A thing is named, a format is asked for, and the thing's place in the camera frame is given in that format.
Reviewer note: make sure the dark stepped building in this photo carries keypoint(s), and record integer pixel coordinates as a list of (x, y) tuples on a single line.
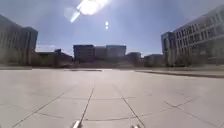
[(96, 53)]

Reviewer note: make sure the small building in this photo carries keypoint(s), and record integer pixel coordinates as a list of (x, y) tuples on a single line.
[(134, 57), (153, 60)]

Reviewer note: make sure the low flat planter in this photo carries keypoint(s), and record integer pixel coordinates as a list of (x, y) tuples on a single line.
[(83, 70)]

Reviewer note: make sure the grey concrete slab plaza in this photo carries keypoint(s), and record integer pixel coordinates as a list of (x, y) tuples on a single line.
[(110, 96)]

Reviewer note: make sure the low dark building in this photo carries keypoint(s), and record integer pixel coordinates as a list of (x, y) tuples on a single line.
[(53, 58)]

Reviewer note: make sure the robot's own part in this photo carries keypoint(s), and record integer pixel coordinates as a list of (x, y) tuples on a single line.
[(76, 124), (135, 126)]

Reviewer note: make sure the dark raised kerb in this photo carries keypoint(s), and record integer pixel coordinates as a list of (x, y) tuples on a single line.
[(186, 73)]

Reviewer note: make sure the long pale building with windows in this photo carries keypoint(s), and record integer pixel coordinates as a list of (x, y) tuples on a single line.
[(200, 36)]

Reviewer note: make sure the large building with grid windows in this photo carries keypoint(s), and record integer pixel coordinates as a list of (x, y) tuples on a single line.
[(16, 43)]

